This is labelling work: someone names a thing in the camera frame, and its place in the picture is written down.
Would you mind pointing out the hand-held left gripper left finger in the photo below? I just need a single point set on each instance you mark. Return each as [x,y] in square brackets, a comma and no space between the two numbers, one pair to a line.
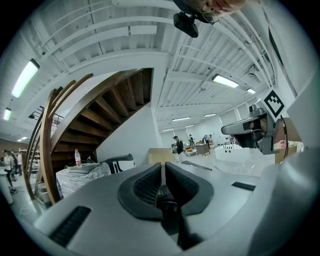
[145,185]

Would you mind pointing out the plain cardboard box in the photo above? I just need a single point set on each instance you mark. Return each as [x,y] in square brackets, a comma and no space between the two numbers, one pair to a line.
[161,155]

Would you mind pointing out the red label water bottle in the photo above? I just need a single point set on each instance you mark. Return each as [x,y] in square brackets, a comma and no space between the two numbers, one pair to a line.
[78,158]

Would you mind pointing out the person's right forearm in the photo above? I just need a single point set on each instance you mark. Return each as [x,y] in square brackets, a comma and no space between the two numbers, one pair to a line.
[291,130]

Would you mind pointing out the plastic-wrapped appliance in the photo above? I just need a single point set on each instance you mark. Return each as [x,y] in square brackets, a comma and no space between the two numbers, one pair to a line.
[75,182]

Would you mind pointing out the wooden spiral staircase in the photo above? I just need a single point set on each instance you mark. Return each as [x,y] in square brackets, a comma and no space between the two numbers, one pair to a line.
[112,100]

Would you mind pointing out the white counter block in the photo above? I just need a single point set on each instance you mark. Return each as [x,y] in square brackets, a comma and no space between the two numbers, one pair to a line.
[230,152]

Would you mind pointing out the black head-mounted camera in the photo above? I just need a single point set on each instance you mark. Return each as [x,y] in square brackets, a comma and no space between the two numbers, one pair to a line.
[186,23]

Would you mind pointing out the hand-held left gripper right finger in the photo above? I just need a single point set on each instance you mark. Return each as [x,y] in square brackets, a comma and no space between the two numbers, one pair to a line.
[185,187]

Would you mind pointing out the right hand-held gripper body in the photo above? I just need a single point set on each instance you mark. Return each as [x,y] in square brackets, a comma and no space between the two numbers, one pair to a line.
[268,125]

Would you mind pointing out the person's glasses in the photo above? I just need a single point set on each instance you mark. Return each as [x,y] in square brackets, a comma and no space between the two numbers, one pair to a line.
[210,16]

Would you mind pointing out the black plastic frame panel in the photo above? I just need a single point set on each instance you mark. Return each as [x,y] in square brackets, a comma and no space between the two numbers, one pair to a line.
[125,163]

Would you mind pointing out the ceiling strip light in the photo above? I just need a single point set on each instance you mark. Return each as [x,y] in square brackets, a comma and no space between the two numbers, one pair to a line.
[25,77]
[181,119]
[225,80]
[7,114]
[210,115]
[251,90]

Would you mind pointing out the wooden cabinet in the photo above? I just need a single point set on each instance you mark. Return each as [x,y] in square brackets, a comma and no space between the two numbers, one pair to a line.
[202,149]

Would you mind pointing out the person's face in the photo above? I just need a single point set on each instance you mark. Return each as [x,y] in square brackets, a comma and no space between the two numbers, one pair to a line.
[225,6]

